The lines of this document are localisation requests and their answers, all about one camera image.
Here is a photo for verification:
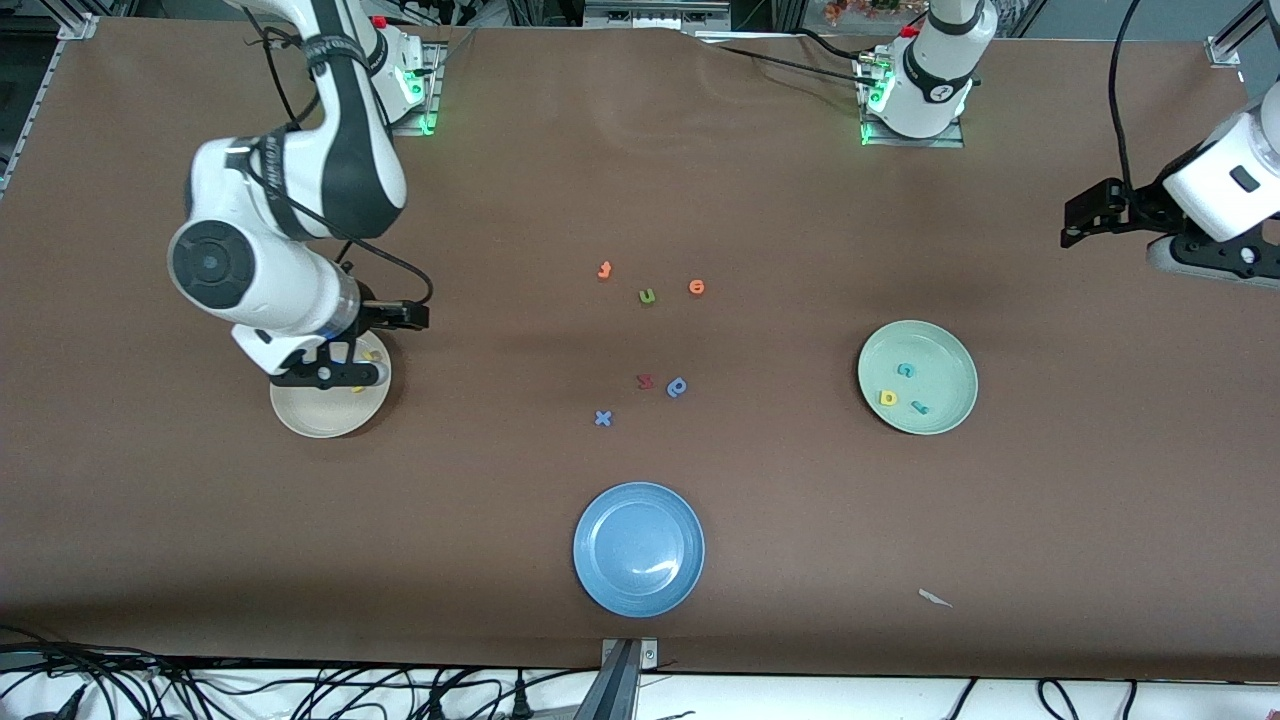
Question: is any beige round plate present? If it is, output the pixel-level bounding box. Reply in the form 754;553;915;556
269;335;393;439

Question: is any green round plate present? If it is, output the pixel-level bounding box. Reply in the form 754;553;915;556
857;320;979;436

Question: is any brown table cover sheet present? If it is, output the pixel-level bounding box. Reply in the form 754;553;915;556
0;18;1280;683

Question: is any blue round plate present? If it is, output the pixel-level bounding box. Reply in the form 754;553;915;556
573;482;706;618

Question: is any grey equipment box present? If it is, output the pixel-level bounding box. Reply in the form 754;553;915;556
583;0;733;33

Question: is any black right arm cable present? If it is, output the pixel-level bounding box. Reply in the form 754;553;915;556
240;5;434;309

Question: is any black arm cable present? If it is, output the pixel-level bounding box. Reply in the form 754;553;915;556
1108;0;1146;201
240;5;434;309

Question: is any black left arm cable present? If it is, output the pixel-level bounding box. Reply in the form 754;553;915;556
1108;0;1146;201

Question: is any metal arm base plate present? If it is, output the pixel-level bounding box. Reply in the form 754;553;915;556
390;40;443;136
858;50;966;149

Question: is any aluminium frame profile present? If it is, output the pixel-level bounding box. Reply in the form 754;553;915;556
0;12;101;196
1205;0;1269;69

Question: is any black table cable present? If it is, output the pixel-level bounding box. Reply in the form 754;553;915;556
700;40;881;89
795;28;876;66

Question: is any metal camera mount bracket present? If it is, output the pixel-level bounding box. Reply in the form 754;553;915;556
575;637;661;720

